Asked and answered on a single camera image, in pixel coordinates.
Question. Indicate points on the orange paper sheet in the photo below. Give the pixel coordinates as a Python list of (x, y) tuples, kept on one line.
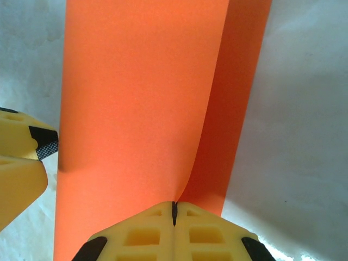
[(136, 108)]

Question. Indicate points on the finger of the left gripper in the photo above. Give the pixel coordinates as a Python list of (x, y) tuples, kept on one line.
[(16, 136), (19, 185)]

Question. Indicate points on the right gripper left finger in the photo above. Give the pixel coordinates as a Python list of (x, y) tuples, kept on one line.
[(141, 239)]

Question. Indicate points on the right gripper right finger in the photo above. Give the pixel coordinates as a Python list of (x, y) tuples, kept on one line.
[(206, 239)]

